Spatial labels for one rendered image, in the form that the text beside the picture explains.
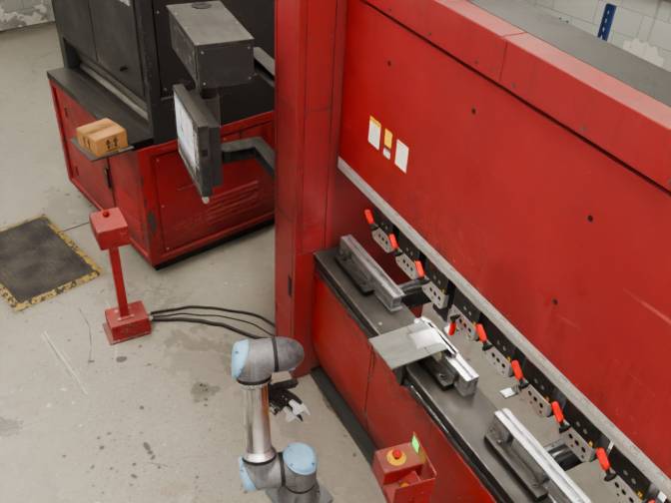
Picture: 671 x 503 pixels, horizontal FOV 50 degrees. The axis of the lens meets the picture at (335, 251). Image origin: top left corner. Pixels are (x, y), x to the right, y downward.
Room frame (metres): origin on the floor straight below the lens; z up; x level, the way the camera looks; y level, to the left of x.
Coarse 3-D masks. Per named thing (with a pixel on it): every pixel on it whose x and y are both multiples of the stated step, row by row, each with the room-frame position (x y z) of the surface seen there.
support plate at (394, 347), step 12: (420, 324) 2.24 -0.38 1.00; (384, 336) 2.16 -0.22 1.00; (396, 336) 2.16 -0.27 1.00; (384, 348) 2.09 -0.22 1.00; (396, 348) 2.09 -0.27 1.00; (408, 348) 2.10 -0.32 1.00; (420, 348) 2.10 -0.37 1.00; (432, 348) 2.10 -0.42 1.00; (444, 348) 2.11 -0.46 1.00; (384, 360) 2.02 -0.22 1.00; (396, 360) 2.02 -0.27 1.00; (408, 360) 2.03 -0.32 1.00
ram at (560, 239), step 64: (384, 64) 2.64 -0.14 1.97; (448, 64) 2.30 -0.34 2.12; (384, 128) 2.60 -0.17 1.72; (448, 128) 2.26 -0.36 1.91; (512, 128) 2.00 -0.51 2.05; (384, 192) 2.56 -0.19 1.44; (448, 192) 2.21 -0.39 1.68; (512, 192) 1.94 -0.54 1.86; (576, 192) 1.74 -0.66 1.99; (640, 192) 1.57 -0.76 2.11; (448, 256) 2.15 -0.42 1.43; (512, 256) 1.89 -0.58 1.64; (576, 256) 1.68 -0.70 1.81; (640, 256) 1.52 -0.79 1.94; (512, 320) 1.83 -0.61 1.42; (576, 320) 1.62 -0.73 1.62; (640, 320) 1.46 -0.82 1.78; (576, 384) 1.56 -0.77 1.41; (640, 384) 1.40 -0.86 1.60; (640, 448) 1.33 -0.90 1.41
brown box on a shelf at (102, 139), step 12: (108, 120) 3.70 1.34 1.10; (84, 132) 3.53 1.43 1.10; (96, 132) 3.54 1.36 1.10; (108, 132) 3.55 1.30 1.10; (120, 132) 3.57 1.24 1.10; (84, 144) 3.54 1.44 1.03; (96, 144) 3.46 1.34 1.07; (108, 144) 3.51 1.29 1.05; (120, 144) 3.56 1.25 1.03; (96, 156) 3.46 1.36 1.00; (108, 156) 3.48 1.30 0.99
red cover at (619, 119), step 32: (384, 0) 2.64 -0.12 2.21; (416, 0) 2.47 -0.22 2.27; (448, 0) 2.38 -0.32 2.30; (416, 32) 2.45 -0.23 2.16; (448, 32) 2.30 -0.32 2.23; (480, 32) 2.16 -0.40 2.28; (512, 32) 2.12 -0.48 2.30; (480, 64) 2.14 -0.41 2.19; (512, 64) 2.02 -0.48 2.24; (544, 64) 1.91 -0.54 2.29; (576, 64) 1.90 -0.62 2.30; (544, 96) 1.89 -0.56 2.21; (576, 96) 1.79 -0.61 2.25; (608, 96) 1.71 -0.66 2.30; (640, 96) 1.71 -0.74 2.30; (576, 128) 1.77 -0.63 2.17; (608, 128) 1.68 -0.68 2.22; (640, 128) 1.61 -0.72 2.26; (640, 160) 1.58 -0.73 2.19
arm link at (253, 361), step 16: (240, 352) 1.64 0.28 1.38; (256, 352) 1.64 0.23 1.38; (272, 352) 1.65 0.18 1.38; (240, 368) 1.61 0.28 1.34; (256, 368) 1.62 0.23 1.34; (272, 368) 1.63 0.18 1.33; (240, 384) 1.60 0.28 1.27; (256, 384) 1.59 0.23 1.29; (256, 400) 1.58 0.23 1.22; (256, 416) 1.56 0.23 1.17; (256, 432) 1.54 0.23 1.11; (256, 448) 1.52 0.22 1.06; (272, 448) 1.55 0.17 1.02; (240, 464) 1.50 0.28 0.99; (256, 464) 1.48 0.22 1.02; (272, 464) 1.50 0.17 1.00; (256, 480) 1.46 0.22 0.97; (272, 480) 1.47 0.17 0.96
